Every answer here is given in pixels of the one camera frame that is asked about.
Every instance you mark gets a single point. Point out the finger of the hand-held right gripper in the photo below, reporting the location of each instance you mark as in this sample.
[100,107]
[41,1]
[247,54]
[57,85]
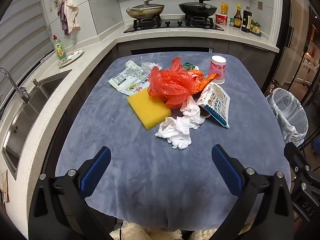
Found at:
[296,158]
[306,187]

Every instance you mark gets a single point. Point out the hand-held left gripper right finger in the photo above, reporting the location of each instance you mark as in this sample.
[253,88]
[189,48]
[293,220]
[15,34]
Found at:
[226,171]

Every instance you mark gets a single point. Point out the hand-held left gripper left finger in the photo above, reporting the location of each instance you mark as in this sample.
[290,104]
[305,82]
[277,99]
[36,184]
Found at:
[97,171]

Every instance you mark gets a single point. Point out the waste bin with white liner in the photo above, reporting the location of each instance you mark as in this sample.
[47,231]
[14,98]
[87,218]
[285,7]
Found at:
[287,115]

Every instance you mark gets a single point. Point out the large white tissue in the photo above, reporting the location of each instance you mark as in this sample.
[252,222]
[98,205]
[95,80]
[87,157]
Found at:
[175,132]

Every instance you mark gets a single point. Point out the white and blue snack bag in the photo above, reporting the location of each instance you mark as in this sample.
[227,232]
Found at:
[215,102]

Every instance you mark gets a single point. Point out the yellow sponge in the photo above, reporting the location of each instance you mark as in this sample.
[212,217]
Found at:
[147,110]

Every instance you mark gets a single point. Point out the pink paper cup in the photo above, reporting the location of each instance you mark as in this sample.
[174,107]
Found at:
[217,70]

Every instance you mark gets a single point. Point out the orange plastic bag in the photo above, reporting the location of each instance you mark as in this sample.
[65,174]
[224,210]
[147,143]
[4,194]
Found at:
[170,85]

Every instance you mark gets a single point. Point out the blue tablecloth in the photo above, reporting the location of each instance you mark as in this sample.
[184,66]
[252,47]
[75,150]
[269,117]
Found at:
[140,180]

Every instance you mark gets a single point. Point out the person's white fuzzy clothing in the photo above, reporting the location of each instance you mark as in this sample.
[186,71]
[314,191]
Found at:
[132,232]

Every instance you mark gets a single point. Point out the steel sink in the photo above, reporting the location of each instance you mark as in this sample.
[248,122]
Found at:
[22,125]

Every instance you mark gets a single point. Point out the white printed food wrapper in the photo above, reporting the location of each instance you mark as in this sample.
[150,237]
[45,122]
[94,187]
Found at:
[127,76]

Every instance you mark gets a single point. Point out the steel faucet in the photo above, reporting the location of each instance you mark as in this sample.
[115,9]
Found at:
[17,87]

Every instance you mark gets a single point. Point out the clear plastic wrap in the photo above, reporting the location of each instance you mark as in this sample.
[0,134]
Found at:
[148,67]

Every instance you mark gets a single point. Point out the patterned plate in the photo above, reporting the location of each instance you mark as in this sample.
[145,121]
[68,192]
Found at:
[71,57]

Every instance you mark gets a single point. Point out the white kitchen counter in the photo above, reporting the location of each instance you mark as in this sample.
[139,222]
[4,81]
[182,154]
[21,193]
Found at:
[105,45]

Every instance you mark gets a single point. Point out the green dish soap bottle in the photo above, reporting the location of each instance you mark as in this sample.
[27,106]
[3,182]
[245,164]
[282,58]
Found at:
[59,50]

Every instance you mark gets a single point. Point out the built-in black oven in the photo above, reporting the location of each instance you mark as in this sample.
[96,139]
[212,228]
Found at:
[172,50]

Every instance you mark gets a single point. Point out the seasoning jar rack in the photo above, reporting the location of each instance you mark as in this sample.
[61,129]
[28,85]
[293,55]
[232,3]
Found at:
[256,30]

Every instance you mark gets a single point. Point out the dark soy sauce bottle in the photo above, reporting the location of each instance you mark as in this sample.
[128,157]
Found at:
[246,21]

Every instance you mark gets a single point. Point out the small green jar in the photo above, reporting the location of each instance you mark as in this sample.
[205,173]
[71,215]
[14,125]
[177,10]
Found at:
[232,23]

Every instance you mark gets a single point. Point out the purple hanging cloth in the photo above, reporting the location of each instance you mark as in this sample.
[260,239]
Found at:
[64,25]

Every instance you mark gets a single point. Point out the brown sauce bottle yellow cap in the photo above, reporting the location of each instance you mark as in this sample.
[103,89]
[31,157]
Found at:
[237,18]

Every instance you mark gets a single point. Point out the red instant noodle cup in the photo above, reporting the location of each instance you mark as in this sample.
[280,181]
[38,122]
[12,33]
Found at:
[221,19]

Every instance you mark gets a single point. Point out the black gas stove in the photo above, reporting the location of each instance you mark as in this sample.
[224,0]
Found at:
[172,26]

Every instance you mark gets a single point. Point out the pink and white hanging cloth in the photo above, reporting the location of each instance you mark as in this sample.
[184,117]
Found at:
[72,12]

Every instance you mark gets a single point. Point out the window blind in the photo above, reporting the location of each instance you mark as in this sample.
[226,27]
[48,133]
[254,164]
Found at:
[20,30]

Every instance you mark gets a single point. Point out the yellow packet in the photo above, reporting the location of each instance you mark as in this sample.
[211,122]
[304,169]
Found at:
[224,8]

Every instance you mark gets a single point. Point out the black wok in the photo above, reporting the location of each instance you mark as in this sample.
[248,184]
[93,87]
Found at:
[197,11]

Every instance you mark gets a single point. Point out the beige wok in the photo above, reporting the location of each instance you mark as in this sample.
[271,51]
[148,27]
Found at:
[146,12]

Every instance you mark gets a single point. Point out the black pan lid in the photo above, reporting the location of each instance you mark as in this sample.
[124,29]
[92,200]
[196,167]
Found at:
[197,3]

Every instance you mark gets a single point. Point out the glass pan lid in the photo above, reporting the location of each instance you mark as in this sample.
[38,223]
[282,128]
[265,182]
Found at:
[147,5]

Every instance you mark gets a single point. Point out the black door frame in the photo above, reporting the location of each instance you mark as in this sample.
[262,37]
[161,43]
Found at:
[285,10]

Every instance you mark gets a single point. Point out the grey wall socket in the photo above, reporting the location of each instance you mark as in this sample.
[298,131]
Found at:
[260,5]

